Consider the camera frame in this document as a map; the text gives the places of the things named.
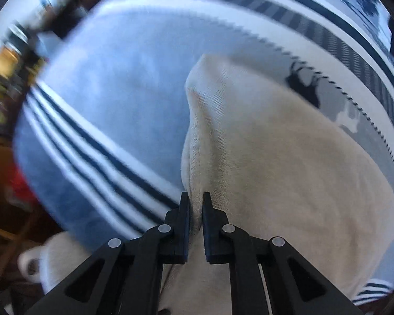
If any white paper roll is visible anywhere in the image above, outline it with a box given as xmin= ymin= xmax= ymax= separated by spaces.
xmin=17 ymin=230 xmax=96 ymax=297

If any blue striped blanket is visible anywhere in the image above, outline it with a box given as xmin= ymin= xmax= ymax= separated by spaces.
xmin=13 ymin=0 xmax=394 ymax=306

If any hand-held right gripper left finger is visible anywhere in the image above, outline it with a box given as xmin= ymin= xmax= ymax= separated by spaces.
xmin=24 ymin=192 xmax=191 ymax=315

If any wooden chair frame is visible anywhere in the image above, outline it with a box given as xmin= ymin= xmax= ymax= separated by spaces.
xmin=0 ymin=131 xmax=48 ymax=289

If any cream knit garment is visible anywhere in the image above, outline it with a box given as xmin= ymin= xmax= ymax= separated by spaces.
xmin=158 ymin=54 xmax=394 ymax=315

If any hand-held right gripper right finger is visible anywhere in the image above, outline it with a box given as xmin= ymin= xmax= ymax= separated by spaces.
xmin=201 ymin=192 xmax=364 ymax=315

